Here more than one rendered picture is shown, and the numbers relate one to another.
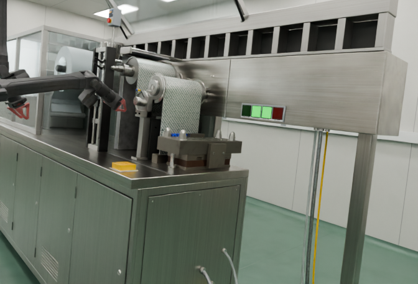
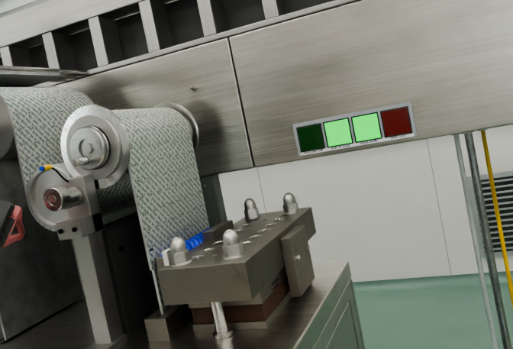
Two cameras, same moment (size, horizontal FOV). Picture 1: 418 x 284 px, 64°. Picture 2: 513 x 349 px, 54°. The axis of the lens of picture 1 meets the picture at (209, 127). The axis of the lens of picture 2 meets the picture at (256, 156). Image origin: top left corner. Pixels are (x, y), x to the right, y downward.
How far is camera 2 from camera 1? 0.79 m
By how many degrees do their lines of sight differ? 24
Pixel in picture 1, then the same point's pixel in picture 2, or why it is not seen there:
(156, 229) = not seen: outside the picture
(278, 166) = not seen: hidden behind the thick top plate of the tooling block
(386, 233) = (430, 266)
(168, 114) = (150, 205)
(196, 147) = (269, 261)
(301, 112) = (456, 103)
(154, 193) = not seen: outside the picture
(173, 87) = (140, 134)
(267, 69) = (337, 35)
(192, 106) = (184, 166)
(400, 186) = (428, 190)
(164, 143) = (188, 284)
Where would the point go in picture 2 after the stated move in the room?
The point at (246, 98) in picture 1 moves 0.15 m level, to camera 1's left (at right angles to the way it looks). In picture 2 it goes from (298, 112) to (236, 124)
